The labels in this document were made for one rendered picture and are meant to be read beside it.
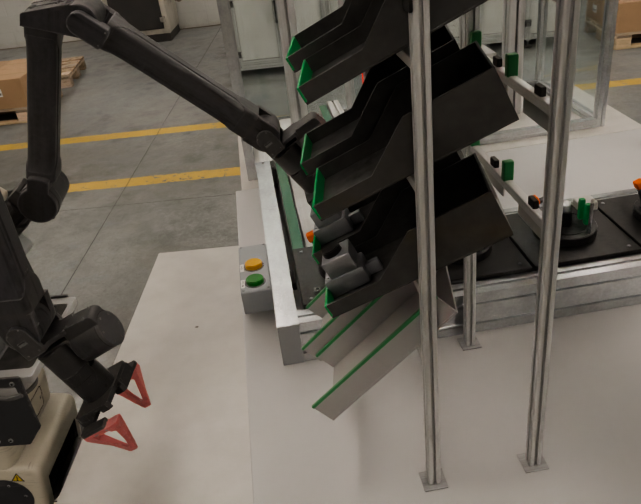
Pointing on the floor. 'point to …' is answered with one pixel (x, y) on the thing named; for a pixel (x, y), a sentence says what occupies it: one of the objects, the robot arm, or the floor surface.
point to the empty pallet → (70, 69)
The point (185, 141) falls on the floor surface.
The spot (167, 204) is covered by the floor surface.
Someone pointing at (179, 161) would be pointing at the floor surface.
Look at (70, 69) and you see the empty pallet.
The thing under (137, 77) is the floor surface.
